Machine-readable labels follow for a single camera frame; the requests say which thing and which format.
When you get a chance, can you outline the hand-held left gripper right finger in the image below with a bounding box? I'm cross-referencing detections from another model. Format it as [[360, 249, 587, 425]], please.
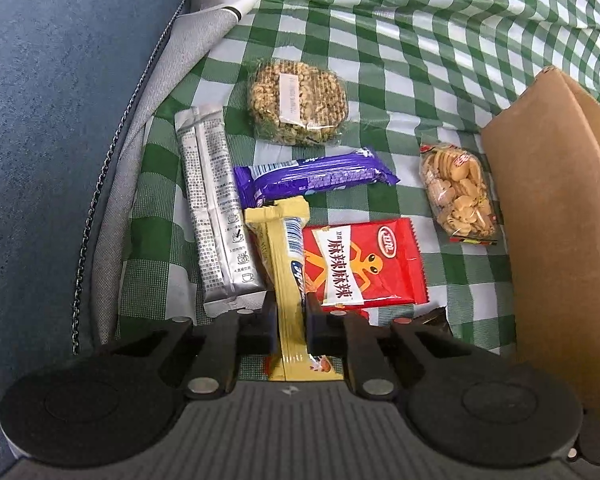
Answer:
[[305, 292, 486, 402]]

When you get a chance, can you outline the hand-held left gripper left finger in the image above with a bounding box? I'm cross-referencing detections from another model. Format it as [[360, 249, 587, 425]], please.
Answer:
[[87, 290, 279, 402]]

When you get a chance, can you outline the yellow snack bar packet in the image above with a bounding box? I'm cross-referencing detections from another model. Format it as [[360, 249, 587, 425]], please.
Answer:
[[244, 199, 346, 381]]

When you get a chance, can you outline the silver sachet strip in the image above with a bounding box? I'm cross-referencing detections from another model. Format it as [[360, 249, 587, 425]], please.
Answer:
[[174, 104, 268, 318]]

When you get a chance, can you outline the brown cardboard box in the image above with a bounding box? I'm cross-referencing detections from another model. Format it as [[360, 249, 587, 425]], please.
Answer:
[[481, 66, 600, 426]]

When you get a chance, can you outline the red snack packet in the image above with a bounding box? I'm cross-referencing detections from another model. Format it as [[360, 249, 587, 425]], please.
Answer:
[[301, 218, 429, 312]]

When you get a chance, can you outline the dark brown wrapper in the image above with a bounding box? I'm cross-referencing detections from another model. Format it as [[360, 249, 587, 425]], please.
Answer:
[[410, 307, 453, 341]]

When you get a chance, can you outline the purple snack bar packet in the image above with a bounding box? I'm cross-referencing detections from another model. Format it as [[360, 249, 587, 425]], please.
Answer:
[[232, 147, 400, 208]]

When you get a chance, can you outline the clear bag of biscuits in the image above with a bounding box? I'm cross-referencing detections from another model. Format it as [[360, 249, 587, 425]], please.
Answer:
[[419, 141, 501, 247]]

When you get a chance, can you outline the round grain cake packet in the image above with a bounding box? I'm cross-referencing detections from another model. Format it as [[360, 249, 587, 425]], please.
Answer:
[[247, 60, 351, 147]]

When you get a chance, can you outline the grey zipped fabric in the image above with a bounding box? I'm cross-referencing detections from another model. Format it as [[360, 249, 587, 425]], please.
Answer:
[[70, 0, 246, 356]]

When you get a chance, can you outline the green checked cloth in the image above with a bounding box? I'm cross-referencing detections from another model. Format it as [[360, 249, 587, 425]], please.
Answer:
[[115, 0, 600, 381]]

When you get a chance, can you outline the blue sofa cushion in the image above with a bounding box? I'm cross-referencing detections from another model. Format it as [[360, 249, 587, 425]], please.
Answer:
[[0, 0, 201, 480]]

